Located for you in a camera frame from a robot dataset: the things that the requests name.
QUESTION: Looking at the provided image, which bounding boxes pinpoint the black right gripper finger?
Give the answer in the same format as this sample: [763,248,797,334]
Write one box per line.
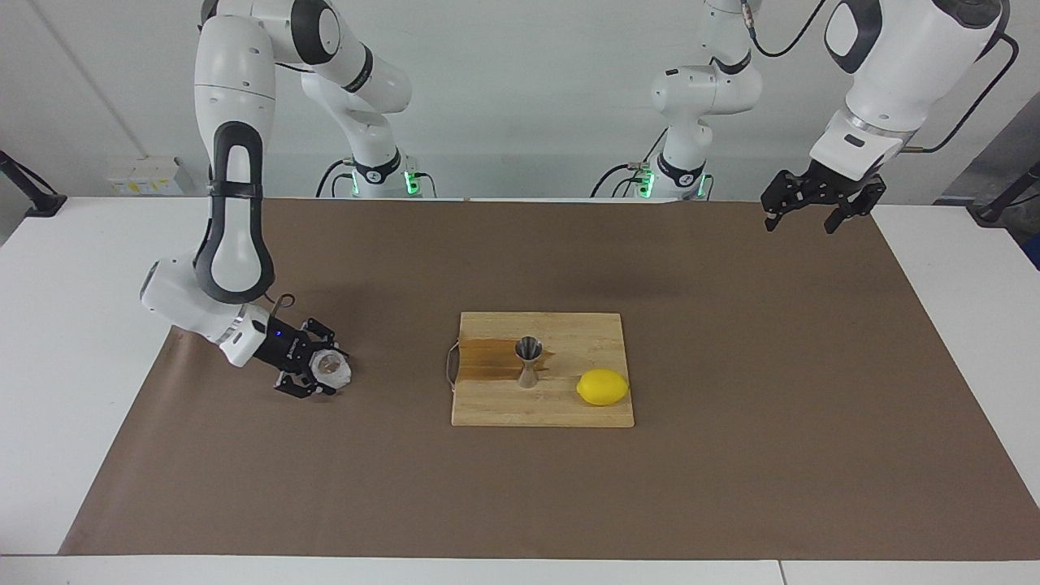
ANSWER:
[302,318,352,360]
[275,370,336,400]

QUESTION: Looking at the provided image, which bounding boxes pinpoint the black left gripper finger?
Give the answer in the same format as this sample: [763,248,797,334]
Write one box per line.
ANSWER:
[824,180,887,235]
[761,169,809,234]

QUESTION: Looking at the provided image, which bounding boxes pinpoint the clear textured glass cup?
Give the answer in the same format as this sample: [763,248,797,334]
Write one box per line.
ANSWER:
[311,348,353,392]

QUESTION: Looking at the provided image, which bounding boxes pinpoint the steel double jigger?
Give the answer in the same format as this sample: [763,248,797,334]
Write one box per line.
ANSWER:
[514,336,544,388]

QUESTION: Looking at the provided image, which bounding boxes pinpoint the brown table mat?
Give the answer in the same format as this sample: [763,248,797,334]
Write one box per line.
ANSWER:
[58,197,1040,561]

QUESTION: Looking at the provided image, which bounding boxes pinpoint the black clamp stand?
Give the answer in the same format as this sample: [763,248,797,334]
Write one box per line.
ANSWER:
[0,150,67,217]
[971,161,1040,226]

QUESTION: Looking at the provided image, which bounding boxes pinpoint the dark grey panel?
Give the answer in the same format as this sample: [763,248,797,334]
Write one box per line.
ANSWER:
[934,91,1040,204]

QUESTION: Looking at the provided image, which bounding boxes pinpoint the wooden cutting board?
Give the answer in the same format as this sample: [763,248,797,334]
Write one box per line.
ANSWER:
[445,312,635,429]

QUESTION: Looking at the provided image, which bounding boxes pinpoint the yellow lemon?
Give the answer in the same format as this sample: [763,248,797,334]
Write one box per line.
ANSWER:
[576,368,631,407]

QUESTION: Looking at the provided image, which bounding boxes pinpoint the black arm base cable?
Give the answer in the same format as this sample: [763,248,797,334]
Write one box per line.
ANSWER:
[315,158,358,198]
[591,122,669,198]

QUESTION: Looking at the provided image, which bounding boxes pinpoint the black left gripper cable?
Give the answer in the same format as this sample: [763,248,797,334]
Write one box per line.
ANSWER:
[743,0,1021,155]

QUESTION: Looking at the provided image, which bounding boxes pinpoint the white wall outlet box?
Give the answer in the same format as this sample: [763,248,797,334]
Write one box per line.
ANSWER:
[108,157,181,196]

